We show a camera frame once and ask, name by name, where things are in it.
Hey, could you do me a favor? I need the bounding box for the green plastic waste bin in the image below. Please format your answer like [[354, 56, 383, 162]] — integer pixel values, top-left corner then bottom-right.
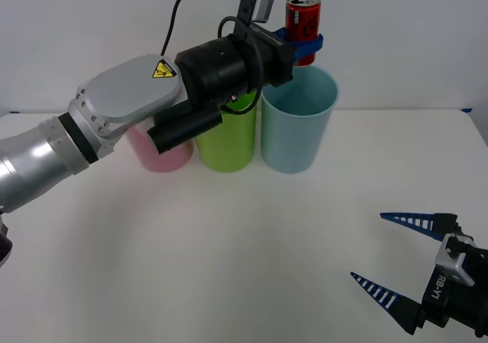
[[193, 90, 258, 174]]

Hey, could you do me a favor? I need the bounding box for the pink plastic waste bin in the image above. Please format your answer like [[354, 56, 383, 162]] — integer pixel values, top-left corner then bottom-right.
[[127, 123, 196, 174]]

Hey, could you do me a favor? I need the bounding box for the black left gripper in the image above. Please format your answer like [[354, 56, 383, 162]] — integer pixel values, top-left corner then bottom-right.
[[233, 21, 326, 92]]

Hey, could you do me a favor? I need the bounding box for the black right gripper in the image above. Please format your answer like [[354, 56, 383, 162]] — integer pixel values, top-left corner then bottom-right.
[[350, 211, 488, 339]]

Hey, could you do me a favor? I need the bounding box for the pale blue plastic waste bin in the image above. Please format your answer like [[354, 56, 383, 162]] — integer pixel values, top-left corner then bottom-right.
[[260, 64, 340, 175]]

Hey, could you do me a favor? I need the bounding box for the red drink can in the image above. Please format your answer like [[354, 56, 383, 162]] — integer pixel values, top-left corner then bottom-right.
[[285, 0, 323, 67]]

